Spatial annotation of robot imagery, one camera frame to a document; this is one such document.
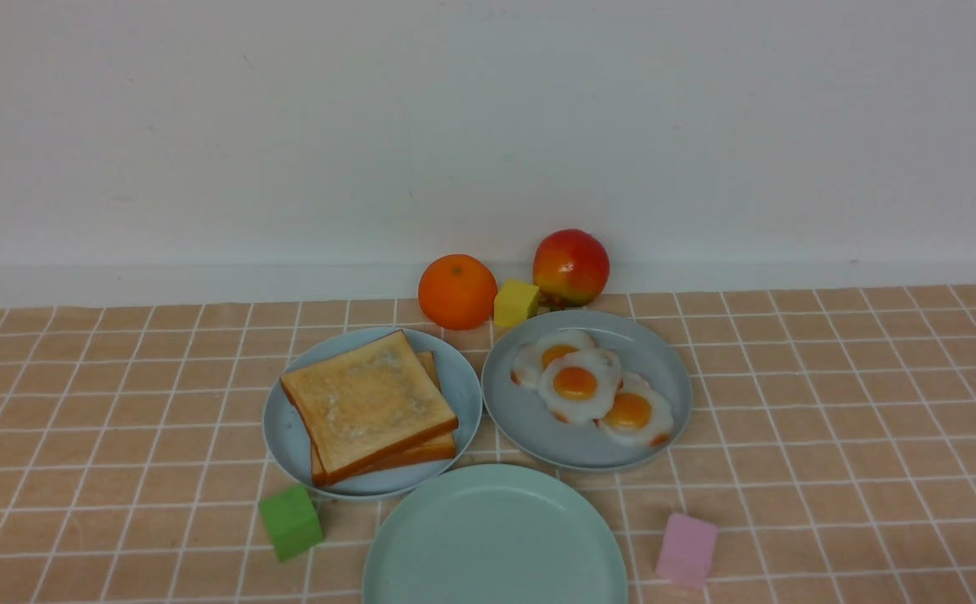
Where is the orange fruit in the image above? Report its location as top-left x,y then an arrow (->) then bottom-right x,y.
418,255 -> 498,331

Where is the red yellow apple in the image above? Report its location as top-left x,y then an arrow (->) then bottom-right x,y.
532,228 -> 611,310

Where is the green cube block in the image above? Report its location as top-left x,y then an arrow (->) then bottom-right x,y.
257,485 -> 324,563

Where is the toast slice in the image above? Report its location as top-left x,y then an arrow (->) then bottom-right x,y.
280,330 -> 459,487
311,351 -> 458,487

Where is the pink cube block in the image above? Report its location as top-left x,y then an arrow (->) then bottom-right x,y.
654,513 -> 719,590

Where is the blue bread plate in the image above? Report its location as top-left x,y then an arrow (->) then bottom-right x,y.
262,326 -> 484,501

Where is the fried egg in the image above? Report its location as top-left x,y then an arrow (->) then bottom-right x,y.
510,329 -> 598,390
537,348 -> 622,424
593,371 -> 675,448

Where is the yellow cube block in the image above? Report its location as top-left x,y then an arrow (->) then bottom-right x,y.
493,279 -> 541,329

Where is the grey egg plate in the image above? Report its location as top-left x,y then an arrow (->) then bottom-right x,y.
483,310 -> 693,471

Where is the mint green empty plate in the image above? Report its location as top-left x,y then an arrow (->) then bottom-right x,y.
361,464 -> 629,603

